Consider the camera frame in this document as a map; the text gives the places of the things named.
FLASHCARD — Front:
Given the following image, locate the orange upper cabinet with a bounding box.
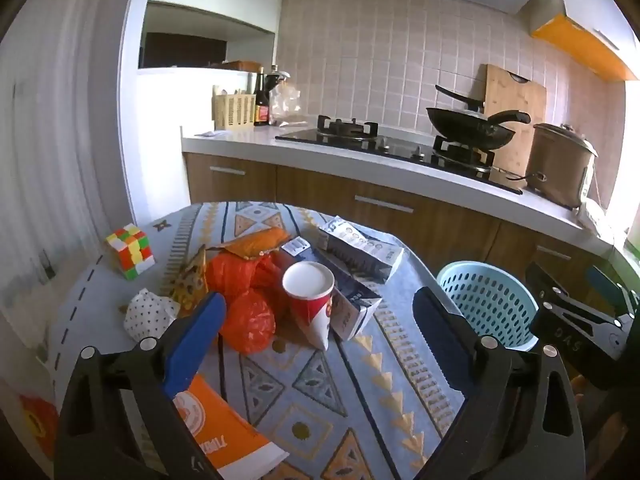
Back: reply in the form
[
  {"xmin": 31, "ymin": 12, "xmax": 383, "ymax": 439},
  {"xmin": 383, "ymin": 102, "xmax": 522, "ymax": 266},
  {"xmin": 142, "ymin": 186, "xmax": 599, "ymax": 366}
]
[{"xmin": 532, "ymin": 14, "xmax": 638, "ymax": 82}]

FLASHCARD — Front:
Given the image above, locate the black gas stove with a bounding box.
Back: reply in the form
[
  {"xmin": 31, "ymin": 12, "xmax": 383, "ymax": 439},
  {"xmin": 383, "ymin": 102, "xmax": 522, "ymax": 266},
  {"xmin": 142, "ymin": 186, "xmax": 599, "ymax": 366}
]
[{"xmin": 276, "ymin": 115, "xmax": 523, "ymax": 195}]

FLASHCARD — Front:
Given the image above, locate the red white paper cup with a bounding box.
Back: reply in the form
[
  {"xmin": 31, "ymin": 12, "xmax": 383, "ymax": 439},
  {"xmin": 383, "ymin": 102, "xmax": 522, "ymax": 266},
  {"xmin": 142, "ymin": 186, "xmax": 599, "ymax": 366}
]
[{"xmin": 282, "ymin": 261, "xmax": 335, "ymax": 351}]

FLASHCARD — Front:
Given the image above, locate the beige utensil basket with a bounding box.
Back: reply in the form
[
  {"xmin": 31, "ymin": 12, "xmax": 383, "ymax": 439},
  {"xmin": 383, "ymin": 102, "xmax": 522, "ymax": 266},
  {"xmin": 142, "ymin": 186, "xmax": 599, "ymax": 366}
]
[{"xmin": 212, "ymin": 86, "xmax": 255, "ymax": 131}]

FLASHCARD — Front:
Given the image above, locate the wooden kitchen cabinet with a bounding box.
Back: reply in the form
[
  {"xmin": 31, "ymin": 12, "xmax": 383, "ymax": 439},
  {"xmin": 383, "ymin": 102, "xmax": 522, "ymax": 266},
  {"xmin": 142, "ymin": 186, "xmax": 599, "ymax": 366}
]
[{"xmin": 183, "ymin": 153, "xmax": 620, "ymax": 310}]

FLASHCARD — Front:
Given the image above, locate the white blue milk carton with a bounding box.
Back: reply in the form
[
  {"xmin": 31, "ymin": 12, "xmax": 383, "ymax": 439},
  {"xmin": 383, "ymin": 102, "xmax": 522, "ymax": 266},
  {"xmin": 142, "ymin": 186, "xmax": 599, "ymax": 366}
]
[{"xmin": 318, "ymin": 217, "xmax": 405, "ymax": 283}]

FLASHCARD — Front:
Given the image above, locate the orange foil snack wrapper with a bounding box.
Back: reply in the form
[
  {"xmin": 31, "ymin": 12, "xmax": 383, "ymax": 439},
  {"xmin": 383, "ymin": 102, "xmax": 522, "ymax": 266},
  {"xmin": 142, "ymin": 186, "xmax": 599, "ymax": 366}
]
[{"xmin": 212, "ymin": 226, "xmax": 290, "ymax": 260}]

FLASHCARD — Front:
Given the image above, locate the patterned blue tablecloth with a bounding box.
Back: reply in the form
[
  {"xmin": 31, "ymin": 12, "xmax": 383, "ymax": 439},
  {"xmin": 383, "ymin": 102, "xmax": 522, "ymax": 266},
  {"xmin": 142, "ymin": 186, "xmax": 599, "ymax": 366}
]
[{"xmin": 48, "ymin": 202, "xmax": 463, "ymax": 479}]

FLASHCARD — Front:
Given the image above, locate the wooden cutting board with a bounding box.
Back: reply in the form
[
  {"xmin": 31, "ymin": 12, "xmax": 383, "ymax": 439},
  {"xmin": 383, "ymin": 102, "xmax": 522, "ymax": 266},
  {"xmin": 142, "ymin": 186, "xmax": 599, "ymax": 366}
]
[{"xmin": 480, "ymin": 63, "xmax": 548, "ymax": 177}]

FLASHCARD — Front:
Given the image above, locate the orange white paper box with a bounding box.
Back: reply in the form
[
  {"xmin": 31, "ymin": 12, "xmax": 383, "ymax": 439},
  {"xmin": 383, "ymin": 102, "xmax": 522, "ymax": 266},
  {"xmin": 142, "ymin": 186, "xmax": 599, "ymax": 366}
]
[{"xmin": 174, "ymin": 374, "xmax": 288, "ymax": 480}]

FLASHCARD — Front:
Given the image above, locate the rubik's cube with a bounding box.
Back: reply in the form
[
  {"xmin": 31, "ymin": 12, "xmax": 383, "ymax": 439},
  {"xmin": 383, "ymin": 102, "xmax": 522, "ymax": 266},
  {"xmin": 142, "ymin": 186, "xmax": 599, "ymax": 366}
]
[{"xmin": 105, "ymin": 223, "xmax": 155, "ymax": 281}]

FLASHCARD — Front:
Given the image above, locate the black wok pan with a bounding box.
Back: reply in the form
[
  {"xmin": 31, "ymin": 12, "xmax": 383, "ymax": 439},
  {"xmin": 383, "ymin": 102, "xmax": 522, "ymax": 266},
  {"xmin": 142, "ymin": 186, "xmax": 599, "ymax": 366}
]
[{"xmin": 426, "ymin": 84, "xmax": 532, "ymax": 151}]

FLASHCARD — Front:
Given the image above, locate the polka dot white paper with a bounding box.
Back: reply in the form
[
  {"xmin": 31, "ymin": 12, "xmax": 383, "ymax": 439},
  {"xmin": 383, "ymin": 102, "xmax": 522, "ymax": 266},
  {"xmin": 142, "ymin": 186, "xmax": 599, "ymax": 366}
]
[{"xmin": 124, "ymin": 288, "xmax": 180, "ymax": 342}]

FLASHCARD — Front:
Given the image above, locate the red plastic bag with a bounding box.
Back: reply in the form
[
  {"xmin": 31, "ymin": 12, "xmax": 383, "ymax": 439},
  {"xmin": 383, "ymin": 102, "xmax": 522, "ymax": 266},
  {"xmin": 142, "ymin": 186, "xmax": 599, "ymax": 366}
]
[{"xmin": 205, "ymin": 252, "xmax": 288, "ymax": 356}]

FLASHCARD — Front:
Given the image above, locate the patterned yellow chip wrapper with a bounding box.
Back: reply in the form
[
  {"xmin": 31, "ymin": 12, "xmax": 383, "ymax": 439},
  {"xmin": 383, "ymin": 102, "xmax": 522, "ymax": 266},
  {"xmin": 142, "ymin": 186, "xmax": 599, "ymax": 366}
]
[{"xmin": 170, "ymin": 244, "xmax": 208, "ymax": 318}]

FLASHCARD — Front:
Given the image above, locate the light blue trash basket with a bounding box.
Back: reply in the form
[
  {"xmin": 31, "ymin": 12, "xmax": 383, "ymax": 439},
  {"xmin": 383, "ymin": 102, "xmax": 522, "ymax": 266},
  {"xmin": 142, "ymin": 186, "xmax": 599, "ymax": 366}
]
[{"xmin": 436, "ymin": 260, "xmax": 538, "ymax": 351}]

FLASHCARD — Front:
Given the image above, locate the brown rice cooker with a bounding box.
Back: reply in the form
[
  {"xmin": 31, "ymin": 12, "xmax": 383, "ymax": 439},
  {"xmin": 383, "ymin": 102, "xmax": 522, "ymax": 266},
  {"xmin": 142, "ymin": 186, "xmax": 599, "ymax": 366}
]
[{"xmin": 525, "ymin": 122, "xmax": 598, "ymax": 209}]

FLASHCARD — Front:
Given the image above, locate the dark soy sauce bottle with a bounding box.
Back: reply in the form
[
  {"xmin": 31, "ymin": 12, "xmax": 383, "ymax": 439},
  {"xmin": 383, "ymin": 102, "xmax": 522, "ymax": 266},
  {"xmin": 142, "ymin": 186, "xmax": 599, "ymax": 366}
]
[{"xmin": 254, "ymin": 68, "xmax": 269, "ymax": 126}]

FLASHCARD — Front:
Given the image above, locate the clear plastic bag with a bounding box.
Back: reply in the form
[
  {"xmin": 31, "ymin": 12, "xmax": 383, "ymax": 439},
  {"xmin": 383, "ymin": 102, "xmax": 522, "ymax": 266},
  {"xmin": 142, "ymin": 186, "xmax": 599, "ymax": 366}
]
[{"xmin": 273, "ymin": 72, "xmax": 307, "ymax": 128}]

